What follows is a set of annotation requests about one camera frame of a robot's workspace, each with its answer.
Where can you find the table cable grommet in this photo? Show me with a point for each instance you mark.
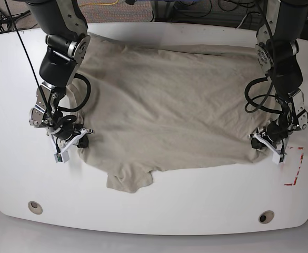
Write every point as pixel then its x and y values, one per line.
pixel 266 217
pixel 35 208

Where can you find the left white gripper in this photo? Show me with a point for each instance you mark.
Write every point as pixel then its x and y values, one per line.
pixel 260 140

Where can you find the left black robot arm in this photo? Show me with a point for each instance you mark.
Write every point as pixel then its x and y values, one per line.
pixel 278 92

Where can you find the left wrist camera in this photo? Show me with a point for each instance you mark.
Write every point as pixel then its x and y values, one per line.
pixel 278 157

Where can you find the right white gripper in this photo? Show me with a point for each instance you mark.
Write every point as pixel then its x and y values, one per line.
pixel 62 140

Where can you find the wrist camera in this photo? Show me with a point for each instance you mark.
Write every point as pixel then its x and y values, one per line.
pixel 278 157
pixel 62 157

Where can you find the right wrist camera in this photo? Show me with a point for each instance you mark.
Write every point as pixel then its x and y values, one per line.
pixel 62 157

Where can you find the right table cable grommet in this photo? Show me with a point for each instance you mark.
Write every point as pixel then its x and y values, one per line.
pixel 266 217

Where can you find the black tripod stand legs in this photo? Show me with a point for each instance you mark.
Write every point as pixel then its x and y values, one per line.
pixel 9 24

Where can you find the left table cable grommet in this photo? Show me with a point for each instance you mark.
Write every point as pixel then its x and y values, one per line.
pixel 35 208

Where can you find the beige T-shirt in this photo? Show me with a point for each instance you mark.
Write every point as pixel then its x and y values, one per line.
pixel 167 108

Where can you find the red tape rectangle marking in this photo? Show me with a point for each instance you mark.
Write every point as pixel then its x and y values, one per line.
pixel 292 165

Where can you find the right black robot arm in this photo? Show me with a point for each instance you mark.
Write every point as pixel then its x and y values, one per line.
pixel 67 41

